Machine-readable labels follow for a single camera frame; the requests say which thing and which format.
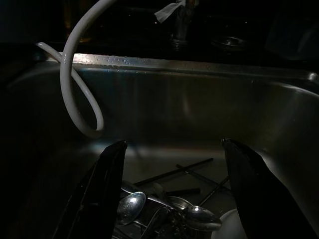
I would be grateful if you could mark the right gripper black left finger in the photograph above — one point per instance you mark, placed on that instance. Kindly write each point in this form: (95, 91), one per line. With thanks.
(99, 194)

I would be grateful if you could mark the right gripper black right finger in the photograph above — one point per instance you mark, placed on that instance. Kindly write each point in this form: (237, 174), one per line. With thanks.
(256, 194)

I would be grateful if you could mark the silver metal spoon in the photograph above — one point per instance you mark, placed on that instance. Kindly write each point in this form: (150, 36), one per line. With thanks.
(203, 219)
(130, 204)

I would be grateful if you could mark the black chopstick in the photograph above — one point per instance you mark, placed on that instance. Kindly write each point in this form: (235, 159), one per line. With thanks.
(174, 173)
(199, 176)
(216, 188)

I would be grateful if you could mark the white bowl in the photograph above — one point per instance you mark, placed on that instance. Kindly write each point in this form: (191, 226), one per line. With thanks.
(229, 224)

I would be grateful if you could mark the metal kitchen faucet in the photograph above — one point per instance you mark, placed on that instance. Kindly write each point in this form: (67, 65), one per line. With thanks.
(180, 25)

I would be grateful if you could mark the stainless steel sink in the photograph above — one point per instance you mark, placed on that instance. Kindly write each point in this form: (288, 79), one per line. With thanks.
(187, 99)

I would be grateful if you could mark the white tape strip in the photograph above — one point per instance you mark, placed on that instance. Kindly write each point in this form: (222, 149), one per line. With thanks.
(164, 12)

